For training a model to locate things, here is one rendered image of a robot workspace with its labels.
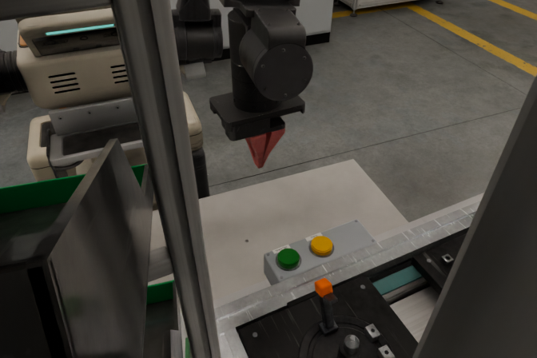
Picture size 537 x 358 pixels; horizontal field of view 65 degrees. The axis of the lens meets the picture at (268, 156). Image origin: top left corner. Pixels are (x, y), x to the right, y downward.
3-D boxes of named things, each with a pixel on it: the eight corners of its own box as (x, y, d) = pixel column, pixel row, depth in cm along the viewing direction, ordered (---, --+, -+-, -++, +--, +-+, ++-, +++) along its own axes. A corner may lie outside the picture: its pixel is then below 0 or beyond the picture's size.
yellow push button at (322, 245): (306, 246, 81) (307, 239, 80) (324, 239, 82) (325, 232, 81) (317, 261, 78) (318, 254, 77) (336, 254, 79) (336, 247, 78)
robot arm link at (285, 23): (300, -59, 43) (217, -62, 41) (349, -33, 35) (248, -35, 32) (287, 52, 50) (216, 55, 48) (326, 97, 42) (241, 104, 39)
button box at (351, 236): (263, 272, 82) (263, 252, 79) (353, 237, 89) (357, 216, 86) (279, 301, 77) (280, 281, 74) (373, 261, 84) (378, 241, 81)
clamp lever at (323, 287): (320, 324, 64) (313, 281, 61) (331, 318, 64) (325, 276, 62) (332, 338, 61) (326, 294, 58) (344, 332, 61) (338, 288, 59)
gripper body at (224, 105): (306, 117, 51) (309, 59, 47) (227, 137, 48) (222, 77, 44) (282, 93, 56) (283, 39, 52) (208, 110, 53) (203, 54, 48)
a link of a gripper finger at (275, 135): (285, 175, 55) (287, 113, 50) (234, 190, 53) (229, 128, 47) (264, 147, 60) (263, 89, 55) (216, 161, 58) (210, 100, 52)
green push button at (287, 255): (273, 259, 79) (273, 252, 77) (292, 251, 80) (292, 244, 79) (283, 275, 76) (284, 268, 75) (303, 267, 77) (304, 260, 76)
